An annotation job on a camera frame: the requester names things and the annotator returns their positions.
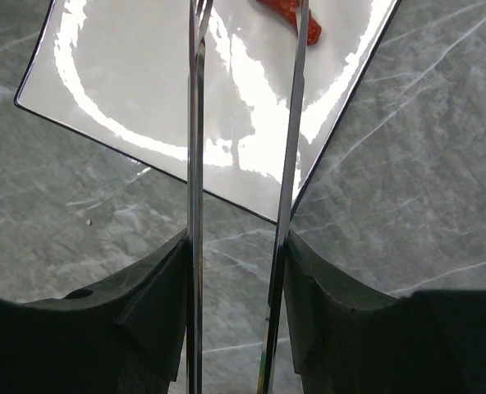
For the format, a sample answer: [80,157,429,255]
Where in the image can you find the white square plate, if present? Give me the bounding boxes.
[15,1,398,220]

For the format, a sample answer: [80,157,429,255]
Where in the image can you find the metal tongs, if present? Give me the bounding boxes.
[185,0,312,394]

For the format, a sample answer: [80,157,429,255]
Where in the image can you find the orange red food pieces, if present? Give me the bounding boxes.
[257,0,322,46]

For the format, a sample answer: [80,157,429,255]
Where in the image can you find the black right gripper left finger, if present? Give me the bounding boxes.
[0,232,188,393]

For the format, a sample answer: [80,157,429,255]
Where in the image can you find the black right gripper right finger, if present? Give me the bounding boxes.
[284,233,486,393]

